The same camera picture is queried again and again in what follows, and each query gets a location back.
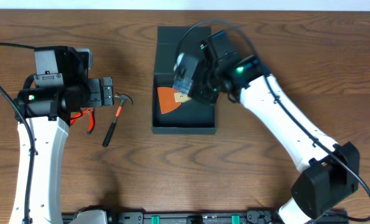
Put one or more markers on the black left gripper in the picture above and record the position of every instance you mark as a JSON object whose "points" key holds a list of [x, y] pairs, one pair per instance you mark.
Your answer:
{"points": [[95, 92]]}

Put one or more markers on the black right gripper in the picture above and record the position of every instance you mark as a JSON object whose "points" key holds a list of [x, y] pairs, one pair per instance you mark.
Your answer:
{"points": [[199, 94]]}

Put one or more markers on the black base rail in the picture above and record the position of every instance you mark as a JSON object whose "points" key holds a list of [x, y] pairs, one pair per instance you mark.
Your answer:
{"points": [[248, 217]]}

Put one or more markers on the dark green lidded box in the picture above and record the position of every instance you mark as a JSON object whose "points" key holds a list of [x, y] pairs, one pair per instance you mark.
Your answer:
{"points": [[174, 112]]}

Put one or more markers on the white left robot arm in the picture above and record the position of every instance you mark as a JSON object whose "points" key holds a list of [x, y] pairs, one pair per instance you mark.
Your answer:
{"points": [[49, 103]]}

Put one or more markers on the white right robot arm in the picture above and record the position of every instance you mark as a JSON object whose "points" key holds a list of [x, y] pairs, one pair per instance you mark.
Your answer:
{"points": [[329, 172]]}

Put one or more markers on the orange scraper wooden handle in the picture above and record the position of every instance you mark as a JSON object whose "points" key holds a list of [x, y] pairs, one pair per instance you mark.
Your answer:
{"points": [[170, 99]]}

